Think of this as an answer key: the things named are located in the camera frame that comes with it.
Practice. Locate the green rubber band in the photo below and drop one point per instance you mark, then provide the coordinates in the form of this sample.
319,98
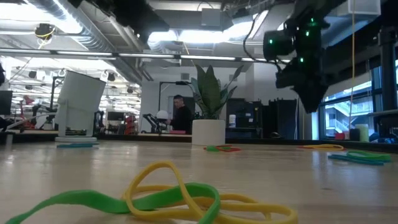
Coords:
213,149
93,199
373,154

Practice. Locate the small black robot arm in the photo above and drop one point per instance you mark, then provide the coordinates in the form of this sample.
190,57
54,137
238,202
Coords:
149,119

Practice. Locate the white globe lamp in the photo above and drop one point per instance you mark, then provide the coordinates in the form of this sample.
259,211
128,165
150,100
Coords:
162,114

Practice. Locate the pink flat tray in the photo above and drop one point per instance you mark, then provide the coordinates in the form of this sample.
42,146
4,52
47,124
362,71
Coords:
178,132

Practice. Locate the white wipes canister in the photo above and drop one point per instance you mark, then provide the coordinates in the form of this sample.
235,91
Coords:
232,121

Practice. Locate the black cabinet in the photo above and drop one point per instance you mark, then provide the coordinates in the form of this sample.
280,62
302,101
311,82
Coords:
245,115

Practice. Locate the white tilted bin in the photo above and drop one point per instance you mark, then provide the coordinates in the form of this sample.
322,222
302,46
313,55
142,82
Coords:
77,102

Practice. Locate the grey ceiling box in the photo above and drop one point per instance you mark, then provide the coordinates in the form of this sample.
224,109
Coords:
211,17

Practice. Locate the black desk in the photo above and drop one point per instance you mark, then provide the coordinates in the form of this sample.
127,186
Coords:
385,113

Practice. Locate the grey rectangular air duct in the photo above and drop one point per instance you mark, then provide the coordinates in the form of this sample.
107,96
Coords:
342,31

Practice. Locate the red machine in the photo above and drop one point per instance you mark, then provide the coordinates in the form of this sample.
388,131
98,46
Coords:
130,124

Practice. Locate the black computer mouse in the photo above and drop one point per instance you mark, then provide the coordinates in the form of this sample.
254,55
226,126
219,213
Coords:
275,135

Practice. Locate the black wall screen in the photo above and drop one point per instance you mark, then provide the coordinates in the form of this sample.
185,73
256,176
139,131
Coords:
115,116

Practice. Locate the black vertical pole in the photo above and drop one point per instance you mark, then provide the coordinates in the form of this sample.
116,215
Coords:
388,81

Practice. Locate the long LED light bar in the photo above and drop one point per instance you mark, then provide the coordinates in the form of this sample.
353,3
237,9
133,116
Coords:
205,58

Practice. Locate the small black box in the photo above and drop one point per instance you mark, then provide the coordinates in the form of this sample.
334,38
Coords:
354,134

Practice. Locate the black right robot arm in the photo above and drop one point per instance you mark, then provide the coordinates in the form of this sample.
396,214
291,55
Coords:
308,43

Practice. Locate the far right rubber bands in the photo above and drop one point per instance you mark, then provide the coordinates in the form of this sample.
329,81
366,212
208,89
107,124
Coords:
351,159

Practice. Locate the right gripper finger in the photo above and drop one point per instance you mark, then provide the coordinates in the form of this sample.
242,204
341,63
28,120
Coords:
312,98

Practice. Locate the black office monitor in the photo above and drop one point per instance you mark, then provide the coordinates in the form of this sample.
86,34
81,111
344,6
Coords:
5,102

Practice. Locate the small red box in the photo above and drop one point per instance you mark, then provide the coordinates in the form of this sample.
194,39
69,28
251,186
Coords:
339,136

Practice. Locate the snake plant in white pot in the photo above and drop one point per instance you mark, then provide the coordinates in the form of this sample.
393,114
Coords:
208,132

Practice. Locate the black aluminium table frame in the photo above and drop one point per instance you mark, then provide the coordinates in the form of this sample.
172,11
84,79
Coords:
140,137

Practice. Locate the person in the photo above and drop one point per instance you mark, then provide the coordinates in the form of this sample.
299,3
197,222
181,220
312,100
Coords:
183,119

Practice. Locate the pale green cylinder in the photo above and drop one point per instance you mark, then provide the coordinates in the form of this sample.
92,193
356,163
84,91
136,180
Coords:
362,133

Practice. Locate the yellow rubber band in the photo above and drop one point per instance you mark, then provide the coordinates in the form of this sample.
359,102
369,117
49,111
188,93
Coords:
146,169
326,146
280,211

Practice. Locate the black folding screen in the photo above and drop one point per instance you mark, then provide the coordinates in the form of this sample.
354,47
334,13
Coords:
281,119

